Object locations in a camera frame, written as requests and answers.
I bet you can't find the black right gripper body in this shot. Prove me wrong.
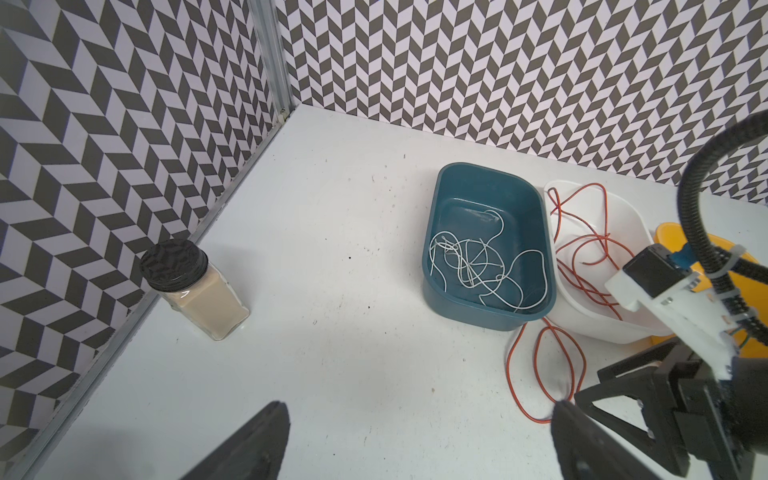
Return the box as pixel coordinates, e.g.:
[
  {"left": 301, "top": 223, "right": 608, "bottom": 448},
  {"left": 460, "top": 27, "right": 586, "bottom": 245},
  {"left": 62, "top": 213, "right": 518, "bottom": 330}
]
[{"left": 653, "top": 341, "right": 767, "bottom": 479}]

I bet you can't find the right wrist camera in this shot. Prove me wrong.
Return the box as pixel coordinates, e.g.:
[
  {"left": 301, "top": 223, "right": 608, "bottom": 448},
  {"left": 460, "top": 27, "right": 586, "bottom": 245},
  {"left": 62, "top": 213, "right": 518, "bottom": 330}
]
[{"left": 605, "top": 244, "right": 738, "bottom": 380}]

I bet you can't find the white cable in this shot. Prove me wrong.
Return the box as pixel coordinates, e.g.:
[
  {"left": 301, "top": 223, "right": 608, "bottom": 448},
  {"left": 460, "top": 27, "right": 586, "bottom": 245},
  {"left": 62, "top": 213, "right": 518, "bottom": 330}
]
[{"left": 428, "top": 206, "right": 548, "bottom": 313}]

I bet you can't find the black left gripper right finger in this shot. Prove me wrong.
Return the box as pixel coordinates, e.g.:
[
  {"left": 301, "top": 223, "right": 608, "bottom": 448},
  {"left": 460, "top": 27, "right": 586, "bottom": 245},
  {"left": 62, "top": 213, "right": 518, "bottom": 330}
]
[{"left": 550, "top": 401, "right": 658, "bottom": 480}]

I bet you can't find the black lid spice jar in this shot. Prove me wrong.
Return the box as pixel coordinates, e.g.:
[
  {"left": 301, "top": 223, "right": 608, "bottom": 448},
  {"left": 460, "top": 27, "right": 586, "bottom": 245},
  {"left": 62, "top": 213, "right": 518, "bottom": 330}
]
[{"left": 139, "top": 239, "right": 250, "bottom": 341}]

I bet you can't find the teal plastic bin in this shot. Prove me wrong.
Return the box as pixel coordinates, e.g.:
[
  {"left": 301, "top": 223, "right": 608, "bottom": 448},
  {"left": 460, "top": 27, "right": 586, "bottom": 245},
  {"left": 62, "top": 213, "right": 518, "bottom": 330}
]
[{"left": 422, "top": 163, "right": 557, "bottom": 331}]

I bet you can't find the yellow plastic bin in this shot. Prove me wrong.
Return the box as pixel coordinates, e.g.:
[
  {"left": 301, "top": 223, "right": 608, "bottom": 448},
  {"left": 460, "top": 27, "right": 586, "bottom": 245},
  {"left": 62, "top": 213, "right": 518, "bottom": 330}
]
[{"left": 636, "top": 218, "right": 767, "bottom": 357}]

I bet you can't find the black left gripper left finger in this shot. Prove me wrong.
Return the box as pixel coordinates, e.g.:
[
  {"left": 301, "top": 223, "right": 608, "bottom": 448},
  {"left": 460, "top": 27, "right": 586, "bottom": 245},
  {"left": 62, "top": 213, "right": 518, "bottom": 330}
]
[{"left": 183, "top": 401, "right": 290, "bottom": 480}]

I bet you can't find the white plastic bin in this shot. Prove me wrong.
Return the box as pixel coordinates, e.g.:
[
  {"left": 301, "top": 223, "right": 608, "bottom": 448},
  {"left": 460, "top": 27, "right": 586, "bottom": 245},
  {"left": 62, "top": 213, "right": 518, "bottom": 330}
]
[{"left": 544, "top": 180, "right": 670, "bottom": 344}]

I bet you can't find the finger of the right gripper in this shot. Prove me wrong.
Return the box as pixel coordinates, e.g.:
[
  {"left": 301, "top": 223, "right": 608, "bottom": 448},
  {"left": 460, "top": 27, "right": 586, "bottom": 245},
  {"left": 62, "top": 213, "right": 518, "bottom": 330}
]
[
  {"left": 575, "top": 365, "right": 690, "bottom": 477},
  {"left": 597, "top": 337, "right": 682, "bottom": 381}
]

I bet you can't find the aluminium corner post left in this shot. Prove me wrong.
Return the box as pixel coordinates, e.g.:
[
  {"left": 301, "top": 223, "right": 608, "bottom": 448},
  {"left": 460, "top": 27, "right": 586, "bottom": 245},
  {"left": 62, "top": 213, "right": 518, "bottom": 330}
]
[{"left": 248, "top": 0, "right": 295, "bottom": 123}]

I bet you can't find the red cable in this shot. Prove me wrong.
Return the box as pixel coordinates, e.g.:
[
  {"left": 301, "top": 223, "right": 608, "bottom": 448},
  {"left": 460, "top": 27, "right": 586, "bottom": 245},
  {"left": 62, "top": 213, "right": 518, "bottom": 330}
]
[{"left": 545, "top": 182, "right": 637, "bottom": 320}]

